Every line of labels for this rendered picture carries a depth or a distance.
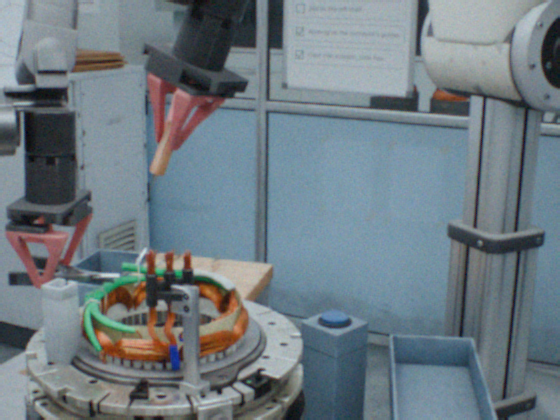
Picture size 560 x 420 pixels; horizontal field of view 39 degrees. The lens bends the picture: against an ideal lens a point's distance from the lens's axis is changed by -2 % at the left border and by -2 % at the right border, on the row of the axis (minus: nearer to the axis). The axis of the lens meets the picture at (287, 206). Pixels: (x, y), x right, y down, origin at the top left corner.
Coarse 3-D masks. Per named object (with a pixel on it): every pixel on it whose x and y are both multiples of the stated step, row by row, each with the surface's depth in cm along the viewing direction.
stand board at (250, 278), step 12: (156, 264) 129; (180, 264) 129; (192, 264) 129; (204, 264) 130; (228, 264) 130; (240, 264) 130; (252, 264) 130; (264, 264) 130; (228, 276) 124; (240, 276) 124; (252, 276) 124; (264, 276) 125; (240, 288) 119; (252, 288) 119; (252, 300) 119
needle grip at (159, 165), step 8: (168, 120) 86; (168, 128) 85; (168, 136) 85; (160, 144) 86; (168, 144) 86; (160, 152) 86; (168, 152) 86; (160, 160) 86; (168, 160) 87; (152, 168) 86; (160, 168) 86
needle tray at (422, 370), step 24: (408, 336) 103; (432, 336) 103; (408, 360) 104; (432, 360) 104; (456, 360) 103; (408, 384) 99; (432, 384) 99; (456, 384) 99; (480, 384) 92; (408, 408) 93; (432, 408) 93; (456, 408) 93; (480, 408) 91
